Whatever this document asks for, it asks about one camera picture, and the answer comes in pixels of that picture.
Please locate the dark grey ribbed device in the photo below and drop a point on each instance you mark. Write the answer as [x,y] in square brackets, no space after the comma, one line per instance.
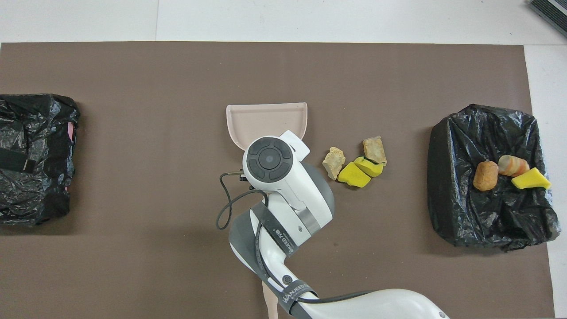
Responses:
[551,11]

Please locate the beige brush black bristles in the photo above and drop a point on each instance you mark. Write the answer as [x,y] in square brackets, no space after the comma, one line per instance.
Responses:
[268,305]

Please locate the beige plastic dustpan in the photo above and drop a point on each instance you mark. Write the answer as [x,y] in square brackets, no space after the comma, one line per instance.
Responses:
[266,122]

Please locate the brown table mat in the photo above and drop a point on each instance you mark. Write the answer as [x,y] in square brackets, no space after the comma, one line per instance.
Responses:
[155,257]

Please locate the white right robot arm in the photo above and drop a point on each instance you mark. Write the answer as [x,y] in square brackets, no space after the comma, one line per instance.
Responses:
[288,195]

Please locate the beige orange foam lump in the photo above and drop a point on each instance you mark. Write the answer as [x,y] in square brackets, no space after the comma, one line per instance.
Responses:
[511,165]

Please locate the large yellow sponge piece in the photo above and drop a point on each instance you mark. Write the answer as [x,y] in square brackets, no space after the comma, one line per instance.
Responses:
[353,175]

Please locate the brown bread-like lump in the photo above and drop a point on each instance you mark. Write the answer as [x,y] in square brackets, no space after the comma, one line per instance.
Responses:
[486,176]

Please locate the black bagged bin pink patch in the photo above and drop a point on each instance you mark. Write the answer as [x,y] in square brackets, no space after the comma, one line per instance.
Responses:
[35,199]

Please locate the black bagged trash bin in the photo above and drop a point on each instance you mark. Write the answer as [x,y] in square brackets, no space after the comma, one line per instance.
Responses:
[478,212]

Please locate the small yellow green sponge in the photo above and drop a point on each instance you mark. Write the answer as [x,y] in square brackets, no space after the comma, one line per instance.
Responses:
[529,180]

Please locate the yellow sponge green backing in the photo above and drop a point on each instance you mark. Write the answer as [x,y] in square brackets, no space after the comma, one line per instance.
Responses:
[371,168]

